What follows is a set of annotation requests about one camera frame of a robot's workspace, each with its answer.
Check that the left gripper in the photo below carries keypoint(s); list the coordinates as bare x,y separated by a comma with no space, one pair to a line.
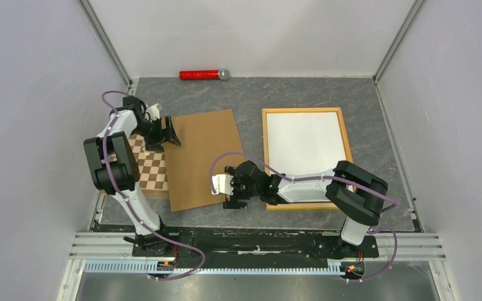
169,135

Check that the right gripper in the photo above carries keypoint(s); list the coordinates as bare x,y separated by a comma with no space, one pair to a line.
235,196

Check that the brown backing board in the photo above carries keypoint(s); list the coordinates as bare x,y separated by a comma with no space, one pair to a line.
204,137

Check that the printed photo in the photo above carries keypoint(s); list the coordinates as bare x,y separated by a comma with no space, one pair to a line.
303,141

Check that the yellow wooden picture frame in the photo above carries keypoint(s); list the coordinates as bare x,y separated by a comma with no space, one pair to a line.
266,158

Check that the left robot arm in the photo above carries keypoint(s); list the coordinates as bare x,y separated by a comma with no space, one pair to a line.
115,170

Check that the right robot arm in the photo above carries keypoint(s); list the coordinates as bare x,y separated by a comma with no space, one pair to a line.
359,194

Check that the wooden chessboard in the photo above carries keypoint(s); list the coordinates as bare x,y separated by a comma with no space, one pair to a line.
153,180

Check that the red glitter microphone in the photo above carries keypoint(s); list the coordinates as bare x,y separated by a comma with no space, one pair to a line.
219,74

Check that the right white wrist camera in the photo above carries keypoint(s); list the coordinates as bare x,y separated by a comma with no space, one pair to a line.
222,184

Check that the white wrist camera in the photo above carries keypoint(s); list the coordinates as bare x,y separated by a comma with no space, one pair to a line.
222,184
153,112

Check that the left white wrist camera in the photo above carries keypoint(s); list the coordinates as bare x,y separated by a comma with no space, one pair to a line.
153,112

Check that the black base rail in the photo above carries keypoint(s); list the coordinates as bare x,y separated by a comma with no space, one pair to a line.
188,245

